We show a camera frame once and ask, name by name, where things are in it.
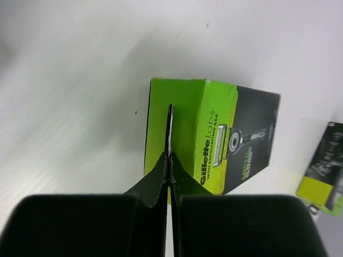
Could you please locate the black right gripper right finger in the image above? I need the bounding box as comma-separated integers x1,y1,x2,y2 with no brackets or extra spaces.
169,153,213,256

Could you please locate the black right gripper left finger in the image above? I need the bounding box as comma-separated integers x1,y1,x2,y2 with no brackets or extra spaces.
125,152,168,256

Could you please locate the black green razor box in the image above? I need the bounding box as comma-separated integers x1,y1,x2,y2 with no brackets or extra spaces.
144,78,281,195
296,122,342,217

